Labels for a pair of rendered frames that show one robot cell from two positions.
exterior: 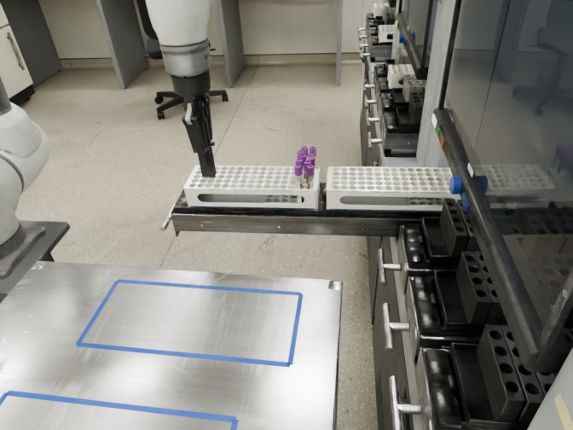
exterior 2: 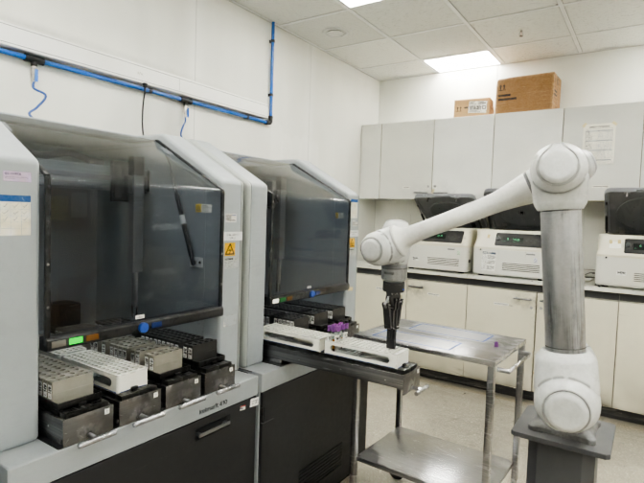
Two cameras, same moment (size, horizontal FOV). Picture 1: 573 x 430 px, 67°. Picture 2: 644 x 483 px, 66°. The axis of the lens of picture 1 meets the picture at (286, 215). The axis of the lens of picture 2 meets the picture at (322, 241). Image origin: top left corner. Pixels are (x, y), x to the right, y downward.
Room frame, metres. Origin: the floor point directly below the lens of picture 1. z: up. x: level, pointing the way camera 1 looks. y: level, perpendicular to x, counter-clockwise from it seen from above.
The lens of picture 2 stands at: (2.50, 0.67, 1.32)
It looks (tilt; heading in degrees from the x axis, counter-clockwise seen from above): 3 degrees down; 205
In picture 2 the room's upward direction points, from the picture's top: 2 degrees clockwise
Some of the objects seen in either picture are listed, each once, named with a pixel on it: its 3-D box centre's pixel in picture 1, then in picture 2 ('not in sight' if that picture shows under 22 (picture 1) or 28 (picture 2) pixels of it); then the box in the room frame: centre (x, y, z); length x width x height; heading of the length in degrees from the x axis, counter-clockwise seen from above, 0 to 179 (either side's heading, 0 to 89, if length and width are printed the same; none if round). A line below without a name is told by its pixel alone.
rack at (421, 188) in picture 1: (394, 190); (295, 337); (0.79, -0.24, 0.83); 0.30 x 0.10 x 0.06; 82
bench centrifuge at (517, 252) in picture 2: not in sight; (518, 232); (-1.74, 0.41, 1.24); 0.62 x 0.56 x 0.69; 172
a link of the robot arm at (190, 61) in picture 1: (187, 56); (394, 272); (0.85, 0.17, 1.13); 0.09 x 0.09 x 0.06
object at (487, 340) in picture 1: (498, 373); (337, 313); (0.32, -0.27, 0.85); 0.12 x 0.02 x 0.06; 171
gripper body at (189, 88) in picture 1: (193, 93); (393, 293); (0.85, 0.17, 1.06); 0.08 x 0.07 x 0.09; 172
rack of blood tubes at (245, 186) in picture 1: (254, 188); (365, 352); (0.84, 0.07, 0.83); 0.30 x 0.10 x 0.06; 82
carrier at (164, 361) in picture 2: (408, 90); (166, 360); (1.33, -0.41, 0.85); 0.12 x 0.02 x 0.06; 172
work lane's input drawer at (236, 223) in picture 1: (313, 208); (333, 359); (0.82, -0.06, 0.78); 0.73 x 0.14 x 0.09; 82
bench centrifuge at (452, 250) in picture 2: not in sight; (448, 231); (-1.83, -0.17, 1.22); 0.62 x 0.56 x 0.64; 170
